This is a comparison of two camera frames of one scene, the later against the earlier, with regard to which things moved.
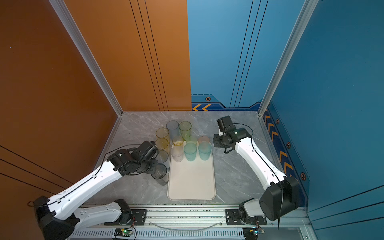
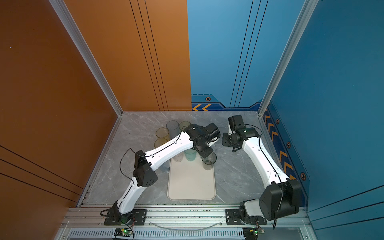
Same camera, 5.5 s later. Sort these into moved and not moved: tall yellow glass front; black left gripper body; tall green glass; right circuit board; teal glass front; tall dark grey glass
Moved: black left gripper body; tall dark grey glass
Not moved: tall green glass; tall yellow glass front; teal glass front; right circuit board
